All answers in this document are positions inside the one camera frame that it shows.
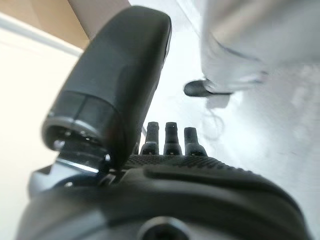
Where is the black left robot foot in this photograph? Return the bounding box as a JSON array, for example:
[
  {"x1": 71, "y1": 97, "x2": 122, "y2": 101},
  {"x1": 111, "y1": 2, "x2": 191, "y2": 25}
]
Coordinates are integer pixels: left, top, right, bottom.
[{"x1": 183, "y1": 79, "x2": 233, "y2": 97}]

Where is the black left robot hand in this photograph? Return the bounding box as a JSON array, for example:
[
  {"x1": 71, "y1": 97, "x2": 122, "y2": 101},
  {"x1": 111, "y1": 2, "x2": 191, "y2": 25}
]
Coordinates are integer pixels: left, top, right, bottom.
[{"x1": 14, "y1": 4, "x2": 313, "y2": 240}]

